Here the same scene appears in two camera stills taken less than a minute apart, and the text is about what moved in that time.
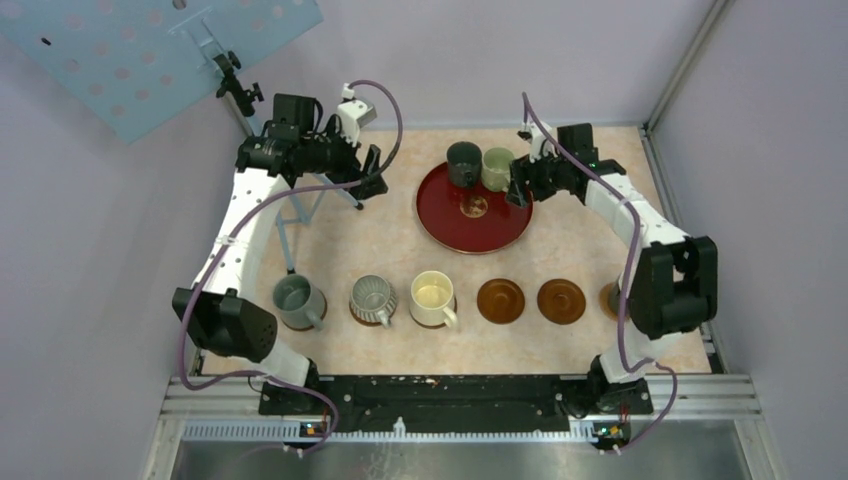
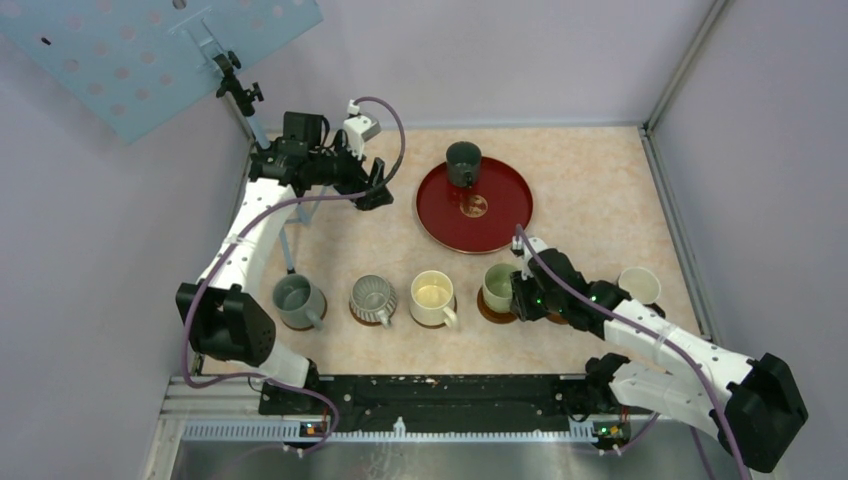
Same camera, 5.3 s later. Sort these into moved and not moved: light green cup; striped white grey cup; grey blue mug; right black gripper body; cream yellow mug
Moved: right black gripper body; light green cup
Not moved: striped white grey cup; grey blue mug; cream yellow mug
